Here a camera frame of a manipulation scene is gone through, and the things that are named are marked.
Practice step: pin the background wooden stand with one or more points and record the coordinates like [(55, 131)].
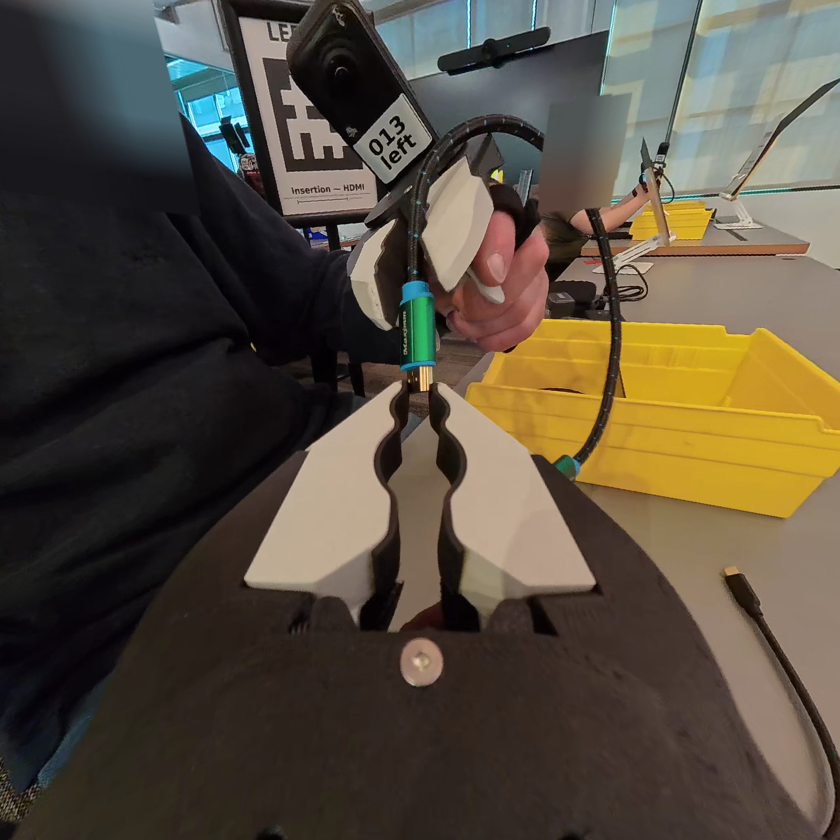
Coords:
[(656, 197), (774, 144)]

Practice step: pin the black webcam bar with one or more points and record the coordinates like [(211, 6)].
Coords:
[(492, 51)]

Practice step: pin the person's left hand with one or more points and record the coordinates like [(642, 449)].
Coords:
[(518, 295)]

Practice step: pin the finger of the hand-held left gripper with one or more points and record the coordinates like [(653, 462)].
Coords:
[(459, 223), (374, 282)]

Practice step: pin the black wall screen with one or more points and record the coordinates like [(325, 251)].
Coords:
[(512, 92)]

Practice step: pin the background desk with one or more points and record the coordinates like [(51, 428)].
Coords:
[(754, 246)]

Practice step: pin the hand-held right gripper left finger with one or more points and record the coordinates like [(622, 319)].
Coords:
[(315, 518)]

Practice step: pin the person's left forearm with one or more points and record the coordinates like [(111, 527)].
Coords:
[(275, 275)]

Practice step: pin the yellow plastic bin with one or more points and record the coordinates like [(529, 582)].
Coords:
[(656, 420)]

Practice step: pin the person's dark hoodie torso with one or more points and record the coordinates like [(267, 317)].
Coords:
[(98, 426)]

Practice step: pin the small background yellow bin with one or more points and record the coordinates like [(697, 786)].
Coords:
[(682, 223)]

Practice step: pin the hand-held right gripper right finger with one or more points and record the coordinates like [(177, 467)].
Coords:
[(525, 518)]

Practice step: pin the framed paper sign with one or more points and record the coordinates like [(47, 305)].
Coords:
[(308, 131)]

